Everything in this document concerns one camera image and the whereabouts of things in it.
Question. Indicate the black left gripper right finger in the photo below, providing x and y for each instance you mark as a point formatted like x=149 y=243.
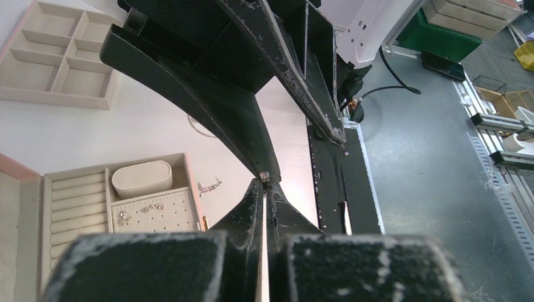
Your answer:
x=306 y=264

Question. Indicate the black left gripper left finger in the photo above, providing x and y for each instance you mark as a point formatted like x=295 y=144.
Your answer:
x=220 y=264

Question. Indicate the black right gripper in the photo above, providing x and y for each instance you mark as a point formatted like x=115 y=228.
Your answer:
x=209 y=57

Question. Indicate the small silver stud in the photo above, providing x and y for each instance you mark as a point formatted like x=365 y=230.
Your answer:
x=151 y=207

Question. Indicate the small silver earring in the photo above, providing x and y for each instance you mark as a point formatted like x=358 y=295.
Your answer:
x=202 y=190
x=123 y=218

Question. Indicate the pink jewelry box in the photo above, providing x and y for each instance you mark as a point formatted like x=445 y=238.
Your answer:
x=41 y=215

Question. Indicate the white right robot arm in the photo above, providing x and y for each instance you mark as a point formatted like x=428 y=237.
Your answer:
x=360 y=29

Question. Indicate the beige oval watch pillow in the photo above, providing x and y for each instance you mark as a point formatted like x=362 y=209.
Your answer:
x=142 y=179

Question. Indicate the green storage bin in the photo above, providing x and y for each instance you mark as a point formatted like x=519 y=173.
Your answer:
x=421 y=36

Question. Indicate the beige divided tray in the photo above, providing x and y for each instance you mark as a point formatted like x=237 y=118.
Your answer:
x=53 y=58

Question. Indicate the cardboard box stack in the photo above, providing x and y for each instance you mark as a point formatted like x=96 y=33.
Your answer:
x=478 y=18

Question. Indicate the yellow bin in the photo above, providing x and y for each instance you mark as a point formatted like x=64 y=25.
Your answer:
x=525 y=55

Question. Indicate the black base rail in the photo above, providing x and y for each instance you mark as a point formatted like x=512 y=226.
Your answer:
x=345 y=194

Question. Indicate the white slotted cable duct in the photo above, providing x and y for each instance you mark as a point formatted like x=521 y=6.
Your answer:
x=508 y=196

